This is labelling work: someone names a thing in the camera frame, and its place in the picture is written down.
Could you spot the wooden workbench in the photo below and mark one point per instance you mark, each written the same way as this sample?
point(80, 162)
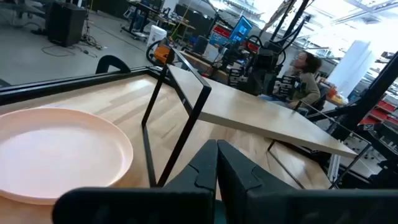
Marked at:
point(202, 63)

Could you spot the blue computer monitor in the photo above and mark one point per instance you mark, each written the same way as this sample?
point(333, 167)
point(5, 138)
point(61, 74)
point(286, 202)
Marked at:
point(241, 29)

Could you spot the person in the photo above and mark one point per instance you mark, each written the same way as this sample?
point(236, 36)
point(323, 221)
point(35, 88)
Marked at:
point(308, 87)

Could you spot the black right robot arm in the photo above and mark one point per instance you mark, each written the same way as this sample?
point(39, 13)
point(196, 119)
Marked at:
point(265, 59)

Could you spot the orange device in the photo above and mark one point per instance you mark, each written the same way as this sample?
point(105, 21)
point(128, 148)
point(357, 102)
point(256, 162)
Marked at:
point(161, 53)

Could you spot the black speaker box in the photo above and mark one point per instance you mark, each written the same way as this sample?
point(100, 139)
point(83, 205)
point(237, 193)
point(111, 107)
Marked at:
point(65, 23)

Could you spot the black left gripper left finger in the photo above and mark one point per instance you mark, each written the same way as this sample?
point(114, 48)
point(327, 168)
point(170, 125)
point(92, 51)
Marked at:
point(186, 205)

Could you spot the white bucket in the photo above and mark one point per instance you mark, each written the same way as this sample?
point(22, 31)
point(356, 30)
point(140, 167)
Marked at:
point(156, 35)

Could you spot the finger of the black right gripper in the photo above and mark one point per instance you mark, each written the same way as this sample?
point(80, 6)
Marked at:
point(255, 85)
point(267, 87)

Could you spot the white panel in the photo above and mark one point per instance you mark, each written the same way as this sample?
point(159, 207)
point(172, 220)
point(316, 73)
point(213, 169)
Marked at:
point(351, 68)

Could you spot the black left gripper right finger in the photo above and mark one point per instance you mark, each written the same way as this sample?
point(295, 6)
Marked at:
point(264, 205)

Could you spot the red storage bins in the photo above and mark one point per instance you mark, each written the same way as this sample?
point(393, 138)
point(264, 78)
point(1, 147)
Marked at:
point(382, 110)

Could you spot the cream plate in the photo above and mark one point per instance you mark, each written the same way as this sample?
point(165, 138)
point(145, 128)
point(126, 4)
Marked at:
point(56, 152)

